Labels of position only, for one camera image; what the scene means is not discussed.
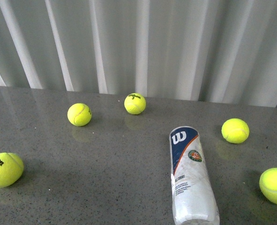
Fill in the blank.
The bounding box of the white blue tennis ball can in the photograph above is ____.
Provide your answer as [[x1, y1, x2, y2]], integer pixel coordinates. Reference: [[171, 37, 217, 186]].
[[169, 126, 220, 225]]

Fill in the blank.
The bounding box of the tennis ball Wilson 3 print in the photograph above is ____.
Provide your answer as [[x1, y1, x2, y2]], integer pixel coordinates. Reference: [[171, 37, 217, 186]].
[[124, 93, 146, 115]]

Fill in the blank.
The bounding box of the tennis ball with seam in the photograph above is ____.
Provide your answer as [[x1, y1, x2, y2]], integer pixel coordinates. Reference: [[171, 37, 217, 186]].
[[67, 103, 92, 127]]

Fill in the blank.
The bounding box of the plain tennis ball right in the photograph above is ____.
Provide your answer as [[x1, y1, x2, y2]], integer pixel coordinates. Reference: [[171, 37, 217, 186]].
[[221, 118, 250, 144]]

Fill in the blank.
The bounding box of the tennis ball far left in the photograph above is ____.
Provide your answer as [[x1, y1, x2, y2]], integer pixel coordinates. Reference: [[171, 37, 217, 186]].
[[0, 152, 24, 188]]

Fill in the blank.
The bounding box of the tennis ball Roland Garros print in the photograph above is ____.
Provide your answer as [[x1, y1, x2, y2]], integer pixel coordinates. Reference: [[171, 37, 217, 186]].
[[259, 168, 277, 204]]

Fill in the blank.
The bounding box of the white pleated curtain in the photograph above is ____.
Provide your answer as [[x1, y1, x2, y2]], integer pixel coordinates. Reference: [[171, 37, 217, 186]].
[[0, 0, 277, 107]]

